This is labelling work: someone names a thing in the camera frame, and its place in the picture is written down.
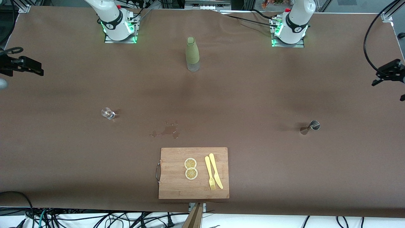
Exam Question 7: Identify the clear glass measuring cup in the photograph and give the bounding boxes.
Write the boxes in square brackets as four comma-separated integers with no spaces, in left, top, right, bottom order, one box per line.
[101,107,116,120]

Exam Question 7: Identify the steel double jigger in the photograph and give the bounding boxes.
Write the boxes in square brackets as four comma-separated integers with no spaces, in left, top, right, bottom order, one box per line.
[300,120,321,136]

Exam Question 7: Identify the brown table cover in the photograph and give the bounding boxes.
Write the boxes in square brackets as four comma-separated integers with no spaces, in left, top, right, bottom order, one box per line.
[0,6,405,219]

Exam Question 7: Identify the colourful packets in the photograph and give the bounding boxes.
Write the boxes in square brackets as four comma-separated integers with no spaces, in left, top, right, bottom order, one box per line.
[262,0,285,9]

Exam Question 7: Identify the scattered metal bits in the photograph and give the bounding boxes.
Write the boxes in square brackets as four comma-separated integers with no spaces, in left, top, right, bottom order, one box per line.
[149,122,180,140]

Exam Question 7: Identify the green sleeved glass bottle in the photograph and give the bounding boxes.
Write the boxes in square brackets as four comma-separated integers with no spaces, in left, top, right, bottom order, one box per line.
[185,37,200,72]

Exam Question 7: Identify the grey power strip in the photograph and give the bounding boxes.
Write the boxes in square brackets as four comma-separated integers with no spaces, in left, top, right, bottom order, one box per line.
[185,0,232,10]

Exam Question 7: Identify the wooden cutting board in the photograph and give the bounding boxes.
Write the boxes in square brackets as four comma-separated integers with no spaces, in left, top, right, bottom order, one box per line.
[155,147,230,200]

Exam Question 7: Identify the yellow plastic knife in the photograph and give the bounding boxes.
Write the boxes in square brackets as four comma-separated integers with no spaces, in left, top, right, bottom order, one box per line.
[209,153,224,190]

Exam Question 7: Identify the yellow plastic fork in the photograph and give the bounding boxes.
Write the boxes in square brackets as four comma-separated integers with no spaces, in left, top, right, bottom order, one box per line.
[204,156,216,191]

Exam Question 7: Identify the aluminium frame profile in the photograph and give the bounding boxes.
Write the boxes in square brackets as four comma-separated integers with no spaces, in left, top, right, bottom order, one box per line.
[381,0,405,22]
[17,0,32,13]

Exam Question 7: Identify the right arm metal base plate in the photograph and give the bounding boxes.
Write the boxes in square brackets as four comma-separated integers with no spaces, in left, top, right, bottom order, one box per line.
[104,14,140,44]

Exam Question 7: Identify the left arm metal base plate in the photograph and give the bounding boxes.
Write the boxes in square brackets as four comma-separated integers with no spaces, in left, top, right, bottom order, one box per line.
[271,17,305,48]

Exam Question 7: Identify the vertical camera stand post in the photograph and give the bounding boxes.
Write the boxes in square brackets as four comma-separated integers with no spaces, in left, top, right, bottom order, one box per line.
[183,203,203,228]

